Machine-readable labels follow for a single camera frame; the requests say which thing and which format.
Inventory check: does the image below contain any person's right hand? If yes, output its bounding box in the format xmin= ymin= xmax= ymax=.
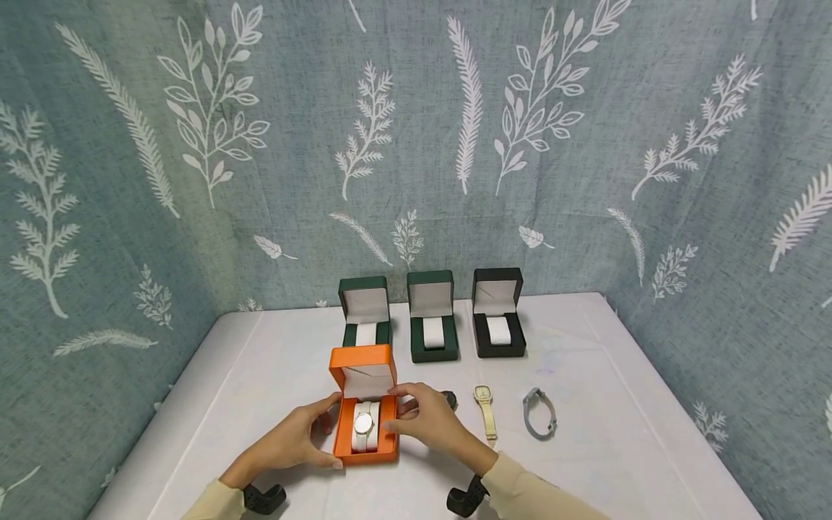
xmin=383 ymin=382 xmax=499 ymax=477

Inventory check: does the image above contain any person's left hand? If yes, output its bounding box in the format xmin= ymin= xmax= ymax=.
xmin=220 ymin=392 xmax=345 ymax=490

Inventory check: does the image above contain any orange watch box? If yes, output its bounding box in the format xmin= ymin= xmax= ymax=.
xmin=328 ymin=344 xmax=399 ymax=465

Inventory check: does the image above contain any person's right forearm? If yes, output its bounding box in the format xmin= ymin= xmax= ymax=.
xmin=480 ymin=451 xmax=612 ymax=520

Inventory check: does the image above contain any person's left forearm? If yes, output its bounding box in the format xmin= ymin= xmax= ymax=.
xmin=181 ymin=477 xmax=248 ymax=520

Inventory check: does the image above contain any silver white wristwatch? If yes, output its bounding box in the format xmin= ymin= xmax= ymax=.
xmin=354 ymin=402 xmax=377 ymax=443

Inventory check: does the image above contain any white pillow with watch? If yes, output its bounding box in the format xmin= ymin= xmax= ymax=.
xmin=351 ymin=402 xmax=381 ymax=454

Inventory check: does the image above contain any dark green watch box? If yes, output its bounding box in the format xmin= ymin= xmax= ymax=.
xmin=338 ymin=276 xmax=393 ymax=348
xmin=407 ymin=270 xmax=460 ymax=363

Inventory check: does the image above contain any black wrist band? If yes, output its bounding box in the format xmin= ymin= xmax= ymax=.
xmin=446 ymin=474 xmax=490 ymax=519
xmin=243 ymin=482 xmax=287 ymax=516

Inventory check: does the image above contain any gold wristwatch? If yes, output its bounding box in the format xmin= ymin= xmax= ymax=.
xmin=472 ymin=385 xmax=499 ymax=442

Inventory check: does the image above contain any black watch box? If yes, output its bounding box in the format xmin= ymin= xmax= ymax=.
xmin=472 ymin=267 xmax=527 ymax=359

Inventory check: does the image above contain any grey wristwatch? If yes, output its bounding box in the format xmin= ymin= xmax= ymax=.
xmin=522 ymin=388 xmax=559 ymax=441

